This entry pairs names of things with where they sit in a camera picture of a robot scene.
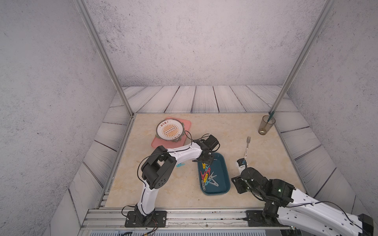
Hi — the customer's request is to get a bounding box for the red clothespin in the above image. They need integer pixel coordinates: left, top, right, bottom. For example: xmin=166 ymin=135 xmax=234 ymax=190
xmin=200 ymin=168 xmax=211 ymax=180

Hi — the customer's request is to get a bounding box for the teal storage box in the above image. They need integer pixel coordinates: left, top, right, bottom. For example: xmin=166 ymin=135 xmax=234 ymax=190
xmin=197 ymin=153 xmax=230 ymax=196

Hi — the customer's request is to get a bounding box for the cyan clothespin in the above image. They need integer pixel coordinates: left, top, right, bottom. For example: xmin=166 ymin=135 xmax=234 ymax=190
xmin=176 ymin=163 xmax=185 ymax=168

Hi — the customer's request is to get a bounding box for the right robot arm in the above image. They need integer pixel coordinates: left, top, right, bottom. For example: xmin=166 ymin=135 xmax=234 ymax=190
xmin=231 ymin=167 xmax=374 ymax=236

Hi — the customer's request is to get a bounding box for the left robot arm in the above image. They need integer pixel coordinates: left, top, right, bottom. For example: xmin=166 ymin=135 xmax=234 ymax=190
xmin=135 ymin=135 xmax=220 ymax=217

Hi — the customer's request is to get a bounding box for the grey clothespin in box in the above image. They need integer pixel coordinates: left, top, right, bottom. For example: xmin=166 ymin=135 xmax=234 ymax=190
xmin=206 ymin=173 xmax=219 ymax=187

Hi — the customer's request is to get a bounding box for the metal fork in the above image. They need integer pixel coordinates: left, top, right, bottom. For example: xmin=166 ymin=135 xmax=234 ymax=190
xmin=244 ymin=136 xmax=251 ymax=159

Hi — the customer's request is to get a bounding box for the white plate orange sunburst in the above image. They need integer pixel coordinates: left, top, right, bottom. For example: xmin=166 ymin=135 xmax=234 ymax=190
xmin=156 ymin=119 xmax=183 ymax=141

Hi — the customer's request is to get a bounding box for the pink plastic tray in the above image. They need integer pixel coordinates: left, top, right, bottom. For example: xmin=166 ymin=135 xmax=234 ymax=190
xmin=151 ymin=117 xmax=192 ymax=148

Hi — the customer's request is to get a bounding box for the olive drinking glass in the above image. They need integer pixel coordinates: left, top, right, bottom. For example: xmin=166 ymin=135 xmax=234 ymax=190
xmin=258 ymin=115 xmax=276 ymax=135

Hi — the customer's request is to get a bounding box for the teal straw in glass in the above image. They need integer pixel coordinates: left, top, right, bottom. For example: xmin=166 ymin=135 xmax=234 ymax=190
xmin=267 ymin=111 xmax=275 ymax=123

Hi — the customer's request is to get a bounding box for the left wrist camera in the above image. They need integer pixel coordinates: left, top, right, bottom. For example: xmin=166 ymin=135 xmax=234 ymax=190
xmin=204 ymin=135 xmax=220 ymax=152

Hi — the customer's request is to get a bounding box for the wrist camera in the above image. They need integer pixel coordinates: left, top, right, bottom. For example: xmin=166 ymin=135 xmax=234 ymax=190
xmin=236 ymin=158 xmax=248 ymax=174
xmin=204 ymin=135 xmax=220 ymax=152

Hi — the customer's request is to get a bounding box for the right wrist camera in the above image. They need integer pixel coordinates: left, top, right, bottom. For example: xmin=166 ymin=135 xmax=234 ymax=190
xmin=236 ymin=158 xmax=248 ymax=174

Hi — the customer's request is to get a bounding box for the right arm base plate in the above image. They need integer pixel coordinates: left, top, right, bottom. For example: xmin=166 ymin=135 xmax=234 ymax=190
xmin=243 ymin=210 xmax=283 ymax=227

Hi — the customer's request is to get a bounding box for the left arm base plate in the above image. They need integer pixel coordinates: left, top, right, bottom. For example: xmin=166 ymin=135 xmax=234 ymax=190
xmin=125 ymin=210 xmax=167 ymax=228

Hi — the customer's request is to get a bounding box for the right aluminium frame post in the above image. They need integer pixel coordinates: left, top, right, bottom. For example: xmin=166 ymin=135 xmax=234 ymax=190
xmin=269 ymin=0 xmax=336 ymax=114

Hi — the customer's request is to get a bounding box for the aluminium frame post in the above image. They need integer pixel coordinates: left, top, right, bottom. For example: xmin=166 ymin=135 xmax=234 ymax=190
xmin=74 ymin=0 xmax=134 ymax=117
xmin=269 ymin=0 xmax=336 ymax=114

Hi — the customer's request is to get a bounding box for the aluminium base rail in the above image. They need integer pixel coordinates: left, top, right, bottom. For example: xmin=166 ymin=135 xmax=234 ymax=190
xmin=78 ymin=206 xmax=293 ymax=236

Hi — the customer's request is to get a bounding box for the left aluminium frame post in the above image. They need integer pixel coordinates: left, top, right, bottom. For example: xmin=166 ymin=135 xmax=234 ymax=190
xmin=74 ymin=0 xmax=134 ymax=117

